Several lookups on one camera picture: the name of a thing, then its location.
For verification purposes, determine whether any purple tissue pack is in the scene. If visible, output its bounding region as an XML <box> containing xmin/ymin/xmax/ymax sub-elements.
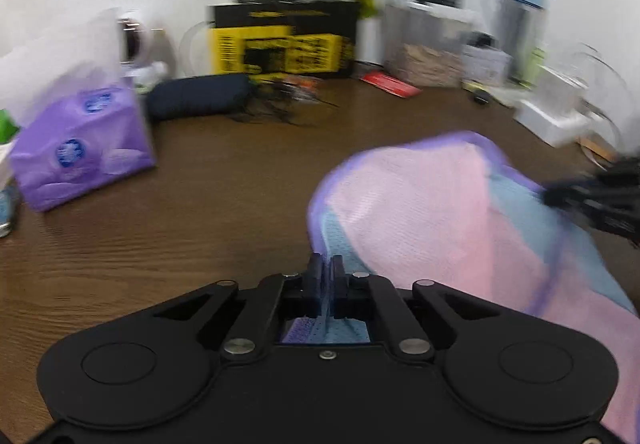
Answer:
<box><xmin>9</xmin><ymin>7</ymin><xmax>157</xmax><ymax>213</ymax></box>

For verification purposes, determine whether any white power strip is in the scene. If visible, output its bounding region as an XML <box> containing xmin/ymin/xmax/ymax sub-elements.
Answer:
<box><xmin>514</xmin><ymin>64</ymin><xmax>622</xmax><ymax>148</ymax></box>

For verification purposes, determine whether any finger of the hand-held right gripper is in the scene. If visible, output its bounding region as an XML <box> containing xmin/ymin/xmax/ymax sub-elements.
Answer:
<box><xmin>542</xmin><ymin>178</ymin><xmax>601</xmax><ymax>212</ymax></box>

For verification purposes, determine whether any black yellow cardboard box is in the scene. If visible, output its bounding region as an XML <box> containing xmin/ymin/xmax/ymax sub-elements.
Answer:
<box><xmin>207</xmin><ymin>0</ymin><xmax>377</xmax><ymax>78</ymax></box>

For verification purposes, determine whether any bunch of keys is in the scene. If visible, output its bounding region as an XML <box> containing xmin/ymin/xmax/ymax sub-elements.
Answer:
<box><xmin>234</xmin><ymin>76</ymin><xmax>342</xmax><ymax>126</ymax></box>

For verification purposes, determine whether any dark blue pouch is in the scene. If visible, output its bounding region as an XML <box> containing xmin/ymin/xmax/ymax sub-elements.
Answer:
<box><xmin>146</xmin><ymin>73</ymin><xmax>254</xmax><ymax>121</ymax></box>

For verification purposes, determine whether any small clear plastic item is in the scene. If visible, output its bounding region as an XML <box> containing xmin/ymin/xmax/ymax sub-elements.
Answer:
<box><xmin>0</xmin><ymin>181</ymin><xmax>22</xmax><ymax>238</ymax></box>

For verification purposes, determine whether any pastel pink purple garment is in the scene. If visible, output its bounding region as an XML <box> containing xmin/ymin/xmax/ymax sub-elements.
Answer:
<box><xmin>280</xmin><ymin>130</ymin><xmax>640</xmax><ymax>444</ymax></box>

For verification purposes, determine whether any clear seed container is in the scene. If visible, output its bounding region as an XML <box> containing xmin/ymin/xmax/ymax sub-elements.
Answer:
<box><xmin>382</xmin><ymin>0</ymin><xmax>477</xmax><ymax>88</ymax></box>

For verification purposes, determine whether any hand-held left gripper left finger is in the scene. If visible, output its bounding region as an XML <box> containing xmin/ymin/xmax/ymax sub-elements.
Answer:
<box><xmin>150</xmin><ymin>254</ymin><xmax>329</xmax><ymax>365</ymax></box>

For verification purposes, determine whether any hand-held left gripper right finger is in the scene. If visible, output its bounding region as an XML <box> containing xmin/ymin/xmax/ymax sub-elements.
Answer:
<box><xmin>333</xmin><ymin>255</ymin><xmax>497</xmax><ymax>365</ymax></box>

